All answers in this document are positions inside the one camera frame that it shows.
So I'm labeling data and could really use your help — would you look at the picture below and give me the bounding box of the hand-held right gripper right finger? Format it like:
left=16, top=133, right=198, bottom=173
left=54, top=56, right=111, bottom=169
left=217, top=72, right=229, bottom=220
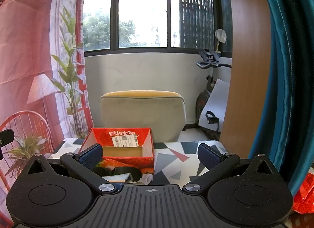
left=182, top=143, right=282, bottom=195

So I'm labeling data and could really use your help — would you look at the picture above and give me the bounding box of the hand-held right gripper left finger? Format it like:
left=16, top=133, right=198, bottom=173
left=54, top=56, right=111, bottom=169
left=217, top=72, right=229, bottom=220
left=22, top=143, right=118, bottom=195

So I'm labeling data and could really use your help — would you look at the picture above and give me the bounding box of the red strawberry print box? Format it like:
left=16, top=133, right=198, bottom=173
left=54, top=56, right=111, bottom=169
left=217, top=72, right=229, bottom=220
left=78, top=127, right=155, bottom=175

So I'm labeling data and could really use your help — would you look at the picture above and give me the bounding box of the white board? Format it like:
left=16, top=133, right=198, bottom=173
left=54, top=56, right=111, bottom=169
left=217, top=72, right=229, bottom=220
left=198, top=78, right=231, bottom=133

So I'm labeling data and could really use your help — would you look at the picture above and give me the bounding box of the white sock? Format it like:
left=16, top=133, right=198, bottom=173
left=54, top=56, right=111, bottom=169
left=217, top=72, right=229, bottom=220
left=137, top=173, right=154, bottom=186

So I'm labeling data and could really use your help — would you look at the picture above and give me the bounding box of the beige upholstered chair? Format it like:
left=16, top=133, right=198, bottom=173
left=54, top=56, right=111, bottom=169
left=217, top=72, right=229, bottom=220
left=99, top=91, right=187, bottom=143

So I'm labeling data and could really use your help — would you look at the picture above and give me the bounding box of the exercise bike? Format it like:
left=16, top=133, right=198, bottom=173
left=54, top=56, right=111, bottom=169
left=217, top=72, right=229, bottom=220
left=195, top=49, right=232, bottom=134

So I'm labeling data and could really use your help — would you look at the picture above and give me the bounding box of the red plastic bag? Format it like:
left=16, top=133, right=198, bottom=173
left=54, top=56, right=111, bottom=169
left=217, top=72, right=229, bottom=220
left=291, top=172, right=314, bottom=216

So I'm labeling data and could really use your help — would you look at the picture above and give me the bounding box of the wooden panel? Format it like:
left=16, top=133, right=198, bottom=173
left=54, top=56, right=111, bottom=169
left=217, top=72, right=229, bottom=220
left=219, top=0, right=275, bottom=157

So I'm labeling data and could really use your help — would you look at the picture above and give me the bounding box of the teal curtain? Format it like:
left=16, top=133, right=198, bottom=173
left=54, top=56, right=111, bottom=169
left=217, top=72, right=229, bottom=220
left=247, top=0, right=314, bottom=197

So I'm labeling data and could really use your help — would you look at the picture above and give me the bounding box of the black framed window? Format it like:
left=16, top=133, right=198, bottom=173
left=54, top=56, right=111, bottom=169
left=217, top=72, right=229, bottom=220
left=83, top=0, right=233, bottom=54

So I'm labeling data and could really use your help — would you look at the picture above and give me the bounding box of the printed wall cloth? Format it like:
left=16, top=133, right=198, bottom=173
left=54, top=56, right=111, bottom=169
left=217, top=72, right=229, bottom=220
left=0, top=0, right=94, bottom=227

